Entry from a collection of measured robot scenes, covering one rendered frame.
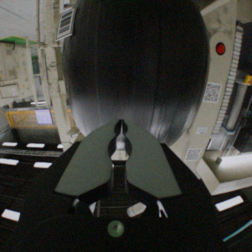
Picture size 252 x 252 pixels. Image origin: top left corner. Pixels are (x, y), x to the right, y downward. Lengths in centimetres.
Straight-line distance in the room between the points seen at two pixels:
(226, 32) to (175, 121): 41
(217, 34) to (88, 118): 48
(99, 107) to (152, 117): 10
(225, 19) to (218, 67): 17
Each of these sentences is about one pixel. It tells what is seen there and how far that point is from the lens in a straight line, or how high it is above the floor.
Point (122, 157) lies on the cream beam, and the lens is 88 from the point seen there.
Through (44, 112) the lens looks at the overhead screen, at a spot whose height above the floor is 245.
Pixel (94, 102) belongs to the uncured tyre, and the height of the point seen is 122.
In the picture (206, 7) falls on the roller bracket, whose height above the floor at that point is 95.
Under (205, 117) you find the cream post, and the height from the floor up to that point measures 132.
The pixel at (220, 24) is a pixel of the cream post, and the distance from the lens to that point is 54.
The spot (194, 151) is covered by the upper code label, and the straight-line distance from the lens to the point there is 60.
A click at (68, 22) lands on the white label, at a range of 25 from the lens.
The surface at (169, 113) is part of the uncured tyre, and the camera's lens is 22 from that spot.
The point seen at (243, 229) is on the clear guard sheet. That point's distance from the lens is 93.
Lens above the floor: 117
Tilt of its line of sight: 26 degrees up
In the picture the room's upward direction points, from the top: 178 degrees counter-clockwise
